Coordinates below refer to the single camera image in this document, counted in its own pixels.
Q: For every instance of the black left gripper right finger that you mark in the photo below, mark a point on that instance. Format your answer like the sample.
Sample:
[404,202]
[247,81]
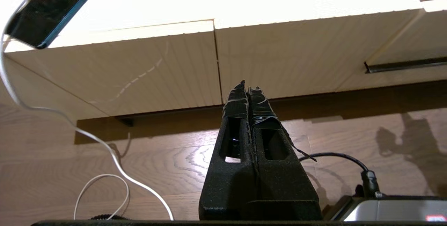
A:
[283,187]

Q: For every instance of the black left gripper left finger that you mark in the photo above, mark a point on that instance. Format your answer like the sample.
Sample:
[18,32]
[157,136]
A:
[230,187]

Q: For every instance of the grey metal device housing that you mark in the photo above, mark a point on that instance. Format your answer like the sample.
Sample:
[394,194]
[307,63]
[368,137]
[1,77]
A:
[401,210]

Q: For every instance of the black smartphone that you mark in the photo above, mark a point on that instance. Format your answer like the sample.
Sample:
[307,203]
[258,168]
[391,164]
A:
[50,6]

